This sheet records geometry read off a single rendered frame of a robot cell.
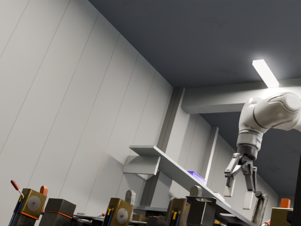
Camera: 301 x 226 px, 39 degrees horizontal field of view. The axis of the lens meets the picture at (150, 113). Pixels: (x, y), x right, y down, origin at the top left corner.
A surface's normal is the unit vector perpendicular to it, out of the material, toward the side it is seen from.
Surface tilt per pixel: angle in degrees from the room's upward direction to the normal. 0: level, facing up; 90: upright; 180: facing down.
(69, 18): 90
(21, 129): 90
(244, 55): 180
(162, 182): 90
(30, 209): 90
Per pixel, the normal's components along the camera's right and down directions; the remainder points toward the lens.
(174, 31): -0.27, 0.87
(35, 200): 0.72, -0.10
